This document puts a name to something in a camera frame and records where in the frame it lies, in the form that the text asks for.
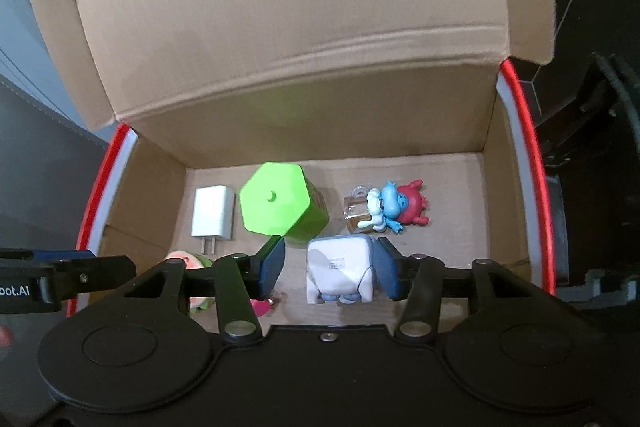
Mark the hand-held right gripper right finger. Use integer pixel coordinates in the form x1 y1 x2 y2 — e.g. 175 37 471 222
375 236 539 339

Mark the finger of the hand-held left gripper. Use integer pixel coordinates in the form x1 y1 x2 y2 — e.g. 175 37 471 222
30 248 137 304

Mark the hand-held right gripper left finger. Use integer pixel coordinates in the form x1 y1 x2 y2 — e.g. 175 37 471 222
125 234 287 342

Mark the white cube toy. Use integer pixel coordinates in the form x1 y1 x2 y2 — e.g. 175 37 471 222
305 234 376 305

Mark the blue and red figurine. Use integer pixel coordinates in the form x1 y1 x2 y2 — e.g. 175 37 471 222
342 179 431 235

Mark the pink and green toy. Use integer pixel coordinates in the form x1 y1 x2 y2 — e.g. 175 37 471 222
167 249 281 318

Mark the red cardboard box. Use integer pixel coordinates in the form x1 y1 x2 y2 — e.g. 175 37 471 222
19 0 571 333

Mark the green hexagonal container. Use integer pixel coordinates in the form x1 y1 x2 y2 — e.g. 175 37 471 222
239 162 331 244

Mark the white wall charger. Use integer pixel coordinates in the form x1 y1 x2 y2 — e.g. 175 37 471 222
190 186 236 255

